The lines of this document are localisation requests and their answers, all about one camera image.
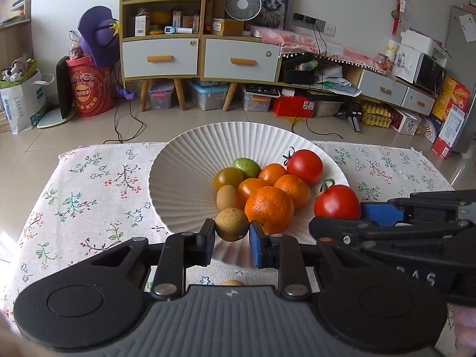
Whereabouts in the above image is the silver refrigerator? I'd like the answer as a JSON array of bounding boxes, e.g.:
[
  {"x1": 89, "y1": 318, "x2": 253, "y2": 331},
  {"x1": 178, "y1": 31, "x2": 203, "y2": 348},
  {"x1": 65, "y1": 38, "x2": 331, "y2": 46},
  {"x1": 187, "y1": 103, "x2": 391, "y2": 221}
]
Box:
[{"x1": 448, "y1": 5, "x2": 476, "y2": 153}]

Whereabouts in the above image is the wall bookshelf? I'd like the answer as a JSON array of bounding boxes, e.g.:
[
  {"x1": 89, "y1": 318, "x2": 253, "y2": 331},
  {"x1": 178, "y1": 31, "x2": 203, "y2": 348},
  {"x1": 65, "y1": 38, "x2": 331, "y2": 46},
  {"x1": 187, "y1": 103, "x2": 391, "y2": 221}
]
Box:
[{"x1": 0, "y1": 0, "x2": 34, "y2": 68}]

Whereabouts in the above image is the small clear storage box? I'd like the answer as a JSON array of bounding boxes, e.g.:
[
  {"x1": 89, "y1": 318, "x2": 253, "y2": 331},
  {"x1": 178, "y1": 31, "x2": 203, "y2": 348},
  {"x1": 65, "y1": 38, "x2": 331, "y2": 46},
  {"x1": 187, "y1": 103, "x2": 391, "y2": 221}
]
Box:
[{"x1": 148, "y1": 82, "x2": 175, "y2": 110}]

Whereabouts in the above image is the glass jar with orange contents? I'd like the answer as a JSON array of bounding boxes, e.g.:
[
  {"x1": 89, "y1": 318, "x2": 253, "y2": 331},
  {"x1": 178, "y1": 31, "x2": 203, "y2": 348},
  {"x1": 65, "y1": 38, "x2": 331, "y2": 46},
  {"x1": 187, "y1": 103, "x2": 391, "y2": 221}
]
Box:
[{"x1": 374, "y1": 53, "x2": 393, "y2": 71}]

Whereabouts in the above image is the floral tablecloth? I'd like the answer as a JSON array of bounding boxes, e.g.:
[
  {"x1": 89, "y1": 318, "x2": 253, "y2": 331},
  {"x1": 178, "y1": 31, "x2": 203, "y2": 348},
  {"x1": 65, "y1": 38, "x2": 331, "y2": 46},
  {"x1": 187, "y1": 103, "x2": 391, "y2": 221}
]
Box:
[{"x1": 0, "y1": 140, "x2": 456, "y2": 328}]

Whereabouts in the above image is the low wooden drawer cabinet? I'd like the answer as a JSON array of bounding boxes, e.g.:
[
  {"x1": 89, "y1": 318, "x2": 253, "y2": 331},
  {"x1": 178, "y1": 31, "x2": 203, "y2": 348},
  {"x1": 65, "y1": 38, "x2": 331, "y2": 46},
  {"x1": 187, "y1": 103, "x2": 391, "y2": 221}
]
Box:
[{"x1": 201, "y1": 33, "x2": 282, "y2": 111}]

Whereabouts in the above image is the grey media cabinet drawer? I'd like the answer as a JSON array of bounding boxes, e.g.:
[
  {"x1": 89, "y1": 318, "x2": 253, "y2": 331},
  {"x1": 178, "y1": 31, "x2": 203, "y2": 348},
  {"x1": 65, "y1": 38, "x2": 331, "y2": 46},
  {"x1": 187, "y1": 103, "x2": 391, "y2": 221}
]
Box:
[
  {"x1": 359, "y1": 70, "x2": 408, "y2": 97},
  {"x1": 402, "y1": 87, "x2": 436, "y2": 116}
]

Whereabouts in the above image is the white appliance box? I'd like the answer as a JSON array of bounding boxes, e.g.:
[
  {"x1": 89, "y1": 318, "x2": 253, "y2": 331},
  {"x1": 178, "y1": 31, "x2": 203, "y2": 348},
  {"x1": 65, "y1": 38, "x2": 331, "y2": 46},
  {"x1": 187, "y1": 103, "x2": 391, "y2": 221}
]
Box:
[{"x1": 400, "y1": 29, "x2": 452, "y2": 58}]

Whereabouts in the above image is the red flat box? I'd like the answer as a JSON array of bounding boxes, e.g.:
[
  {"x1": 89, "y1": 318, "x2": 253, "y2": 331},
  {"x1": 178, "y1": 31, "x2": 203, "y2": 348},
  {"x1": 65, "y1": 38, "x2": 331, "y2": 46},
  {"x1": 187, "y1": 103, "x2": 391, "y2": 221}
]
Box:
[{"x1": 271, "y1": 95, "x2": 315, "y2": 118}]

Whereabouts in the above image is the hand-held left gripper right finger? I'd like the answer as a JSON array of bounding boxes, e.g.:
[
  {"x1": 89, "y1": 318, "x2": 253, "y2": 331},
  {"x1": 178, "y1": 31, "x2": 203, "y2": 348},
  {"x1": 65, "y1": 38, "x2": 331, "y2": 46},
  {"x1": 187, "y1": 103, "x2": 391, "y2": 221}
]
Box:
[{"x1": 248, "y1": 220, "x2": 337, "y2": 302}]

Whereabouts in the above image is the yellow egg carton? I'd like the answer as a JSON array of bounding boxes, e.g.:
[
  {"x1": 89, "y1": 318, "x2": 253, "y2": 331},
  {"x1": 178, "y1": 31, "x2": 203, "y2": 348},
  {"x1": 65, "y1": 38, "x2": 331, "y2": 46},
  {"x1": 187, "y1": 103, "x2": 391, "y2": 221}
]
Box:
[{"x1": 361, "y1": 103, "x2": 393, "y2": 126}]

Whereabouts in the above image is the black tripod device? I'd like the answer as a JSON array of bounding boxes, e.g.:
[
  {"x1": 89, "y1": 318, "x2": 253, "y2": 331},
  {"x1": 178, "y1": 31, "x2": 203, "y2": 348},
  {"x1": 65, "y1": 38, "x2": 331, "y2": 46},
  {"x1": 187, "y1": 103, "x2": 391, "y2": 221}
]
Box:
[{"x1": 335, "y1": 102, "x2": 363, "y2": 132}]

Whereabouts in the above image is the small orange mandarin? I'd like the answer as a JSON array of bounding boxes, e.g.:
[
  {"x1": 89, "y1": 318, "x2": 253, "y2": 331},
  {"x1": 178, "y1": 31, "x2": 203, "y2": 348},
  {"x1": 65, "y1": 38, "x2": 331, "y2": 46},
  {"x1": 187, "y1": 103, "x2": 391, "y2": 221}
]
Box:
[{"x1": 274, "y1": 174, "x2": 311, "y2": 209}]

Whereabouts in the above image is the white paper note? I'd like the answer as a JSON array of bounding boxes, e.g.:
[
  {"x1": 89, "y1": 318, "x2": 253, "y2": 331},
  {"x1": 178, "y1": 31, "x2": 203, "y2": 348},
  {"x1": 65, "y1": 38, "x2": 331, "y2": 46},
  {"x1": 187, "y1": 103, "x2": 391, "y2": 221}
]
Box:
[{"x1": 458, "y1": 13, "x2": 476, "y2": 41}]

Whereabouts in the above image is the black storage case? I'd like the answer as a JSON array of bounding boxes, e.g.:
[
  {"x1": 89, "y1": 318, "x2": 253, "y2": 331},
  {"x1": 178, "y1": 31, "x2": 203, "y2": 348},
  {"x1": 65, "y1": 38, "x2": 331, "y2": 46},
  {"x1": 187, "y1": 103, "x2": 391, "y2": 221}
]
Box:
[{"x1": 279, "y1": 55, "x2": 317, "y2": 84}]

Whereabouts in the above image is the brown cardboard box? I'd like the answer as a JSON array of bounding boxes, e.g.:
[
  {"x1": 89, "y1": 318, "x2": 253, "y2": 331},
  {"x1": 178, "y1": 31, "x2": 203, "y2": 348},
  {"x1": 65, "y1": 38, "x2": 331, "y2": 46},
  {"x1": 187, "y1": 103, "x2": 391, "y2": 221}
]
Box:
[{"x1": 212, "y1": 18, "x2": 245, "y2": 37}]

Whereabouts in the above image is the white carton on floor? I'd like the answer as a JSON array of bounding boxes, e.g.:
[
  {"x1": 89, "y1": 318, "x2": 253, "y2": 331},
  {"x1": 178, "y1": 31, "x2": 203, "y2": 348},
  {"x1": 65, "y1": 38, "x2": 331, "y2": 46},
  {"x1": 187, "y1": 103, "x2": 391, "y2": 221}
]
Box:
[{"x1": 390, "y1": 108, "x2": 422, "y2": 135}]

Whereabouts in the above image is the orange cherry tomato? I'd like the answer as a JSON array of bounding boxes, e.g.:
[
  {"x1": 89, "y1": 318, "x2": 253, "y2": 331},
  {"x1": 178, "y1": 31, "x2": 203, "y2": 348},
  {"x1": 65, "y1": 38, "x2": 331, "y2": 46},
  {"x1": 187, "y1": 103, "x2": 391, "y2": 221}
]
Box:
[
  {"x1": 258, "y1": 163, "x2": 288, "y2": 187},
  {"x1": 237, "y1": 178, "x2": 266, "y2": 201}
]

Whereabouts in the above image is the white ribbed bowl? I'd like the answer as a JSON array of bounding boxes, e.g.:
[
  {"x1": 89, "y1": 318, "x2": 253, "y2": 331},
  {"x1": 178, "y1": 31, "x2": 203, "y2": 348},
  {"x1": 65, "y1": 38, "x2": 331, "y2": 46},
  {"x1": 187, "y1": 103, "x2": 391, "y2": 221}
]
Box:
[{"x1": 148, "y1": 121, "x2": 352, "y2": 266}]

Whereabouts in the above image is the clear storage box blue lid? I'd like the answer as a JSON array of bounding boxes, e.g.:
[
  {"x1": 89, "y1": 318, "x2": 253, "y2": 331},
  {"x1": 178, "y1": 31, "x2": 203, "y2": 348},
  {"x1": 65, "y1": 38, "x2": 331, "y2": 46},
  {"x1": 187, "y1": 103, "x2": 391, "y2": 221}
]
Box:
[{"x1": 187, "y1": 80, "x2": 228, "y2": 111}]

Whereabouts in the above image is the tall wooden shelf cabinet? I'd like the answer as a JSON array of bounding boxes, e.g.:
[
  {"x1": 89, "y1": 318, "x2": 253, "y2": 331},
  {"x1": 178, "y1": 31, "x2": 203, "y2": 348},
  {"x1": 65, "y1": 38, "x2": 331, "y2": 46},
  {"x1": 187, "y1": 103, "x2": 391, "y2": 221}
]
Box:
[{"x1": 119, "y1": 0, "x2": 207, "y2": 112}]

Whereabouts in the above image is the large orange mandarin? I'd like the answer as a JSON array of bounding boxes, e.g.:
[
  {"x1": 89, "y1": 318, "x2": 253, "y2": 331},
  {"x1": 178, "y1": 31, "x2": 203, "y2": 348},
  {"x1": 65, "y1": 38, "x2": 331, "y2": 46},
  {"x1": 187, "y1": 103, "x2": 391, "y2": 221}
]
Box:
[{"x1": 244, "y1": 186, "x2": 294, "y2": 234}]

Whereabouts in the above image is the red printed bucket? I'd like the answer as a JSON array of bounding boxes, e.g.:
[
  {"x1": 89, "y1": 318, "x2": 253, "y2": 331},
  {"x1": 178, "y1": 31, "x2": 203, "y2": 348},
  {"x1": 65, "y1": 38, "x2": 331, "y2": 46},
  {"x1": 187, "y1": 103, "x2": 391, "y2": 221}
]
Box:
[{"x1": 66, "y1": 55, "x2": 114, "y2": 118}]

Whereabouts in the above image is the green jujube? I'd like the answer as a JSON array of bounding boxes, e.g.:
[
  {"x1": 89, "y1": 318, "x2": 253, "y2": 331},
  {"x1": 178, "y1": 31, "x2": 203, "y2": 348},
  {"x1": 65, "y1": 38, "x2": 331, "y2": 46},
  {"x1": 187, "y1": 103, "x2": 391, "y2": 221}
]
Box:
[{"x1": 233, "y1": 157, "x2": 262, "y2": 179}]

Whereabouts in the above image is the white drawer with orange handle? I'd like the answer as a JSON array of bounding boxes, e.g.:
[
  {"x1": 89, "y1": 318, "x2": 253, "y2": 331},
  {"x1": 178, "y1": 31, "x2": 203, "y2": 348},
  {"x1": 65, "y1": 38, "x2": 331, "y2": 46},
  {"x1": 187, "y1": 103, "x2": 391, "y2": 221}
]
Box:
[
  {"x1": 122, "y1": 37, "x2": 199, "y2": 79},
  {"x1": 204, "y1": 38, "x2": 281, "y2": 82}
]

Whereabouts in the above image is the black floor cable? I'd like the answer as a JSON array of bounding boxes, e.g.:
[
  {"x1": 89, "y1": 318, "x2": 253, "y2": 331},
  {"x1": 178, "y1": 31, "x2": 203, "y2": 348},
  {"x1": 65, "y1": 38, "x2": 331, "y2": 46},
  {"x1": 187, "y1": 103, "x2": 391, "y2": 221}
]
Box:
[{"x1": 103, "y1": 93, "x2": 144, "y2": 144}]

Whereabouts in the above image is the small white desk fan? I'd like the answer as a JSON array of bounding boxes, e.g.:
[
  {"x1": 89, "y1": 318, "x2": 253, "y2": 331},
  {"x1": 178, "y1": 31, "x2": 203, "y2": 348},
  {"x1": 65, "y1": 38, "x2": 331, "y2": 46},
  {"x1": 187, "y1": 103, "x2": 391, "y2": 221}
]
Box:
[{"x1": 225, "y1": 0, "x2": 262, "y2": 21}]

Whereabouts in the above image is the long wooden media cabinet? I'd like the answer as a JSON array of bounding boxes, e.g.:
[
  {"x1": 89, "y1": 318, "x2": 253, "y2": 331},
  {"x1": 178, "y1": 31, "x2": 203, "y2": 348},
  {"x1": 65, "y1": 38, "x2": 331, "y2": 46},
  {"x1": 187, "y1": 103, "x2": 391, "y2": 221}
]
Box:
[{"x1": 277, "y1": 50, "x2": 436, "y2": 118}]

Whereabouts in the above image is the red hanging ornament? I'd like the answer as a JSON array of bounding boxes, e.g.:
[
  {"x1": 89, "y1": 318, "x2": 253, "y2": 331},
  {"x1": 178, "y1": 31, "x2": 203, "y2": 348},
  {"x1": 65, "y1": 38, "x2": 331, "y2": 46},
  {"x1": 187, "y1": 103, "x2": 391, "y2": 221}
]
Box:
[{"x1": 390, "y1": 0, "x2": 408, "y2": 36}]

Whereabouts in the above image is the purple plastic hook toy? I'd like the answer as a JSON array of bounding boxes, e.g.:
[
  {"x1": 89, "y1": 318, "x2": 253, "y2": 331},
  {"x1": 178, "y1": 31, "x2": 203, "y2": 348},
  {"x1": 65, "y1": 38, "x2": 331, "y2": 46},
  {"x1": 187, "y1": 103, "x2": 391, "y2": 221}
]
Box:
[{"x1": 117, "y1": 82, "x2": 139, "y2": 101}]

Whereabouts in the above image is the framed cat picture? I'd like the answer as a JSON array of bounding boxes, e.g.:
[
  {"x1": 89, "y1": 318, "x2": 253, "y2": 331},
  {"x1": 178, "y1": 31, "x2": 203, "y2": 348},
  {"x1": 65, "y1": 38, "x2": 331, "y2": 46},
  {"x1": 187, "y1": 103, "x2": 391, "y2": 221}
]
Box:
[{"x1": 246, "y1": 0, "x2": 297, "y2": 30}]

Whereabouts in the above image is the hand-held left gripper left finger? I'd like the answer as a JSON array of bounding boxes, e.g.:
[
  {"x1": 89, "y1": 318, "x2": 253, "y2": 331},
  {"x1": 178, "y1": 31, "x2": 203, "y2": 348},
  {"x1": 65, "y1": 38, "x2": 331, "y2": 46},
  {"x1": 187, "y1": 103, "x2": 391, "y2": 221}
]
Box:
[{"x1": 91, "y1": 219, "x2": 216, "y2": 302}]

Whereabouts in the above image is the olive yellow tomato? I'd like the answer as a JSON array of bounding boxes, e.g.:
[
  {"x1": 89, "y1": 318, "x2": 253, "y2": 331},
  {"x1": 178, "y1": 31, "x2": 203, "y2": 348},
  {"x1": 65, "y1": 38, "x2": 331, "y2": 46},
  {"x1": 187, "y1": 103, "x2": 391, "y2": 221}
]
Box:
[{"x1": 213, "y1": 167, "x2": 245, "y2": 190}]

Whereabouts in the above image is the red tomato with stem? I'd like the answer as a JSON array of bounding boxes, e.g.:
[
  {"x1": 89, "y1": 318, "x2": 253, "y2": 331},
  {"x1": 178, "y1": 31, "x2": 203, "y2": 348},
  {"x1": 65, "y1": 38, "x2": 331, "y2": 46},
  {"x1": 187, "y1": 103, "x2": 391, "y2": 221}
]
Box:
[
  {"x1": 313, "y1": 179, "x2": 361, "y2": 220},
  {"x1": 283, "y1": 148, "x2": 324, "y2": 185}
]

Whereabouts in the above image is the pink patterned cloth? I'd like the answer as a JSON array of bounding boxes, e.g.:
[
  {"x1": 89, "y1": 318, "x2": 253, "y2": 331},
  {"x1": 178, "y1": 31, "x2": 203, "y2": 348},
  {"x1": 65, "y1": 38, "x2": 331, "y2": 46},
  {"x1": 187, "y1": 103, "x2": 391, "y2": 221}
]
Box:
[{"x1": 253, "y1": 26, "x2": 387, "y2": 69}]

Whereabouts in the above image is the black microwave oven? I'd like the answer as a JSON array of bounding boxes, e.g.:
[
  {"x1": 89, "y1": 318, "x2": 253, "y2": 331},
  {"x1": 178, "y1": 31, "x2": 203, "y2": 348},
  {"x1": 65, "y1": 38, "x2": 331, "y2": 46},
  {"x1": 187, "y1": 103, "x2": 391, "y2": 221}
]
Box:
[{"x1": 413, "y1": 52, "x2": 447, "y2": 93}]

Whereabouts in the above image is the white paper bag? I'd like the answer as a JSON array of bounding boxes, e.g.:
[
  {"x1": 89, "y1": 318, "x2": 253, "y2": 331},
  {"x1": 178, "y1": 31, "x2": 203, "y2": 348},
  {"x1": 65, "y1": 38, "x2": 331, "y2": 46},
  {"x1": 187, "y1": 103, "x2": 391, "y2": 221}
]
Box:
[{"x1": 0, "y1": 70, "x2": 54, "y2": 134}]

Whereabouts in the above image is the orange and red carton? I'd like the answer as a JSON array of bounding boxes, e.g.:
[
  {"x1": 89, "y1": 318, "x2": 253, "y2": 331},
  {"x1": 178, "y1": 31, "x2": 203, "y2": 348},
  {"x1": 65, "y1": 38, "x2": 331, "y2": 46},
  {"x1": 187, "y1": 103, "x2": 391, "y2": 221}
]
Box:
[{"x1": 431, "y1": 77, "x2": 471, "y2": 159}]

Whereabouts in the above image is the white illustrated carton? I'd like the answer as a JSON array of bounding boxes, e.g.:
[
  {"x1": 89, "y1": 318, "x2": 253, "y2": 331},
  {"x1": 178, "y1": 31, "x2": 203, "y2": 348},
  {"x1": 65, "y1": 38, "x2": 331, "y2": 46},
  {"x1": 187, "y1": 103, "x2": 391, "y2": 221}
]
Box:
[{"x1": 393, "y1": 43, "x2": 421, "y2": 82}]

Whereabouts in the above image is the clear storage box with items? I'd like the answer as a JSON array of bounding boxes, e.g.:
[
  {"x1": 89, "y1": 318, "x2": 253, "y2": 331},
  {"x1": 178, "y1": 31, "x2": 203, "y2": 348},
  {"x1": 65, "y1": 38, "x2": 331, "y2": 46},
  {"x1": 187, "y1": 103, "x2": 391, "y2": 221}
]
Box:
[{"x1": 242, "y1": 93, "x2": 272, "y2": 113}]

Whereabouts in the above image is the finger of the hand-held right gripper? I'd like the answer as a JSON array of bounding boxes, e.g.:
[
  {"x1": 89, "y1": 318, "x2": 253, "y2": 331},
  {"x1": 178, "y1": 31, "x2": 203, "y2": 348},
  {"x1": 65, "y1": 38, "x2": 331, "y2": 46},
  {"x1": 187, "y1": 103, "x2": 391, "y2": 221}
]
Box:
[
  {"x1": 361, "y1": 190, "x2": 476, "y2": 228},
  {"x1": 309, "y1": 217, "x2": 473, "y2": 249}
]

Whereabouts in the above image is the black panel on white base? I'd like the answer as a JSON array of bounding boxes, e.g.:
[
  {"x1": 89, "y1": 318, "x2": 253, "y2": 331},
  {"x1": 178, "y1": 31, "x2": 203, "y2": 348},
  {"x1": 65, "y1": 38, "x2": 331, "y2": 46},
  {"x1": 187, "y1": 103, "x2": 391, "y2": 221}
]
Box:
[{"x1": 37, "y1": 57, "x2": 75, "y2": 129}]

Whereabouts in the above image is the purple plush witch hat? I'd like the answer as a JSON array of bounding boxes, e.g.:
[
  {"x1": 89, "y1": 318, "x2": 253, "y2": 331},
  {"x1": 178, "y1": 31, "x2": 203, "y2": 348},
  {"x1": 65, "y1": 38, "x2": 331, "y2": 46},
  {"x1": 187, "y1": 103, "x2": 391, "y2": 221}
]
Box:
[{"x1": 77, "y1": 5, "x2": 121, "y2": 68}]

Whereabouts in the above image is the wall power strip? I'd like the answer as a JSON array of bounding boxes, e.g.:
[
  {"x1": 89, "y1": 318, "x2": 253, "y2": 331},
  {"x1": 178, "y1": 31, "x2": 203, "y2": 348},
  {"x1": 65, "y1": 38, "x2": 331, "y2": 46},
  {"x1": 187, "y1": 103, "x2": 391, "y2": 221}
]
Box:
[{"x1": 293, "y1": 13, "x2": 326, "y2": 30}]

